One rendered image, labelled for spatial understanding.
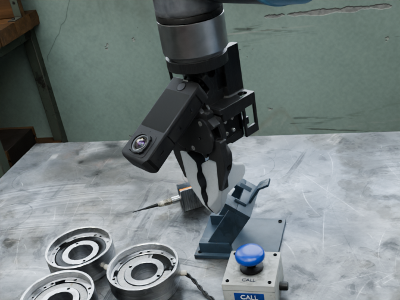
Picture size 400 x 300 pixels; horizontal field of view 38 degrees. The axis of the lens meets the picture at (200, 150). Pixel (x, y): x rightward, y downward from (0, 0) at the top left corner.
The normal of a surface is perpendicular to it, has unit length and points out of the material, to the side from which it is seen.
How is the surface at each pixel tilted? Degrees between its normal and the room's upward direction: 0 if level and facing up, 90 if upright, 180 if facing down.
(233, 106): 90
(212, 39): 90
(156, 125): 31
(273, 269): 0
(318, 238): 0
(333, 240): 0
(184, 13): 90
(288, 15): 90
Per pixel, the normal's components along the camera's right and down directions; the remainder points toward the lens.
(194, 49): -0.01, 0.47
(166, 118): -0.46, -0.52
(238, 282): -0.16, -0.87
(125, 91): -0.24, 0.48
